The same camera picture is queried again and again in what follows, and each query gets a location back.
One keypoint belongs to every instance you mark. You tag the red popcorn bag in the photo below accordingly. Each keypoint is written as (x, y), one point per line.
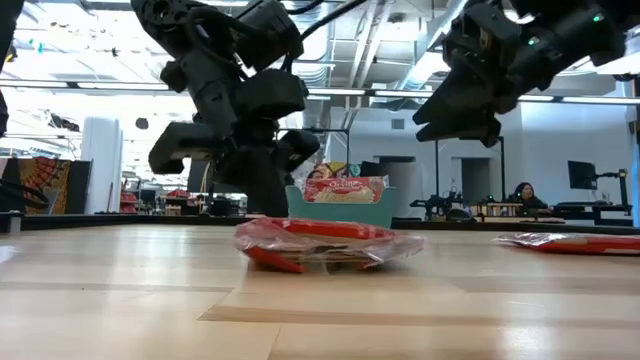
(575, 246)
(325, 235)
(345, 192)

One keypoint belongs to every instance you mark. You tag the silver ceiling duct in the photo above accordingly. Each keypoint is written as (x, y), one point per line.
(320, 70)
(425, 50)

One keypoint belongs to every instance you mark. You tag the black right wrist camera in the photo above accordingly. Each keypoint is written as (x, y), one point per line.
(480, 35)

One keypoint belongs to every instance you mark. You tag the black station frame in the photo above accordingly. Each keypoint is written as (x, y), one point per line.
(502, 170)

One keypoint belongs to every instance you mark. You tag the ceiling light bar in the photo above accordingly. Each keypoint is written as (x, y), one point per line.
(350, 92)

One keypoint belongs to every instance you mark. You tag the black screen back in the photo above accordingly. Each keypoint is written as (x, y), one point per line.
(370, 169)

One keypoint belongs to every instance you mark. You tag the orange patterned panel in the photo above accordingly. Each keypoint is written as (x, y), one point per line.
(45, 185)

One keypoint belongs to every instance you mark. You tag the colourful painted board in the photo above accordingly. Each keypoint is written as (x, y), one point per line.
(335, 170)

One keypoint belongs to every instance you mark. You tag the black background robot arm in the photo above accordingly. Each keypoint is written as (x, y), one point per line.
(435, 202)

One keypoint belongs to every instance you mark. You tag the black partition panel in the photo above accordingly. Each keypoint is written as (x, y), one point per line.
(80, 187)

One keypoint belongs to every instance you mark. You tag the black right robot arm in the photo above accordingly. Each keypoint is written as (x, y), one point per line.
(575, 40)

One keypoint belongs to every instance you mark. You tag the black background table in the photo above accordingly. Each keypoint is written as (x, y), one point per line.
(590, 206)

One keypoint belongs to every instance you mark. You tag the black ceiling dome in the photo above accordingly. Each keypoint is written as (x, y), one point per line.
(141, 123)

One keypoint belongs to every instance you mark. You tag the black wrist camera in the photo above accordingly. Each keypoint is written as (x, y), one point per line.
(272, 95)
(480, 35)

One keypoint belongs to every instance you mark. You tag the teal plastic basket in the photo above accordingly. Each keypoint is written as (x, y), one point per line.
(345, 215)

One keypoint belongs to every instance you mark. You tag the person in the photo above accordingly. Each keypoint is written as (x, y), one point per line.
(316, 175)
(527, 195)

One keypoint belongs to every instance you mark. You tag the white pillar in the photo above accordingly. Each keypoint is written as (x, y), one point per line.
(102, 170)

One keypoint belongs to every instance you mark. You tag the black monitor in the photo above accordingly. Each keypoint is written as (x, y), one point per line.
(200, 184)
(582, 175)

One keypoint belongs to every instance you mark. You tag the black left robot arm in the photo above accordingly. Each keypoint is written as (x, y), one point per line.
(165, 20)

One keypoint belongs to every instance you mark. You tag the black aluminium table frame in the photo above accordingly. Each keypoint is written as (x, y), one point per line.
(150, 220)

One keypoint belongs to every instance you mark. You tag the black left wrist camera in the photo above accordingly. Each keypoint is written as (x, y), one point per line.
(272, 95)

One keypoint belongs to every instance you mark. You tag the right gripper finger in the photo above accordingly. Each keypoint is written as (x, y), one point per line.
(460, 100)
(465, 131)

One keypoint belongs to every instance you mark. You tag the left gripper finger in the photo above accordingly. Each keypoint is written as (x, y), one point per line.
(185, 147)
(300, 147)

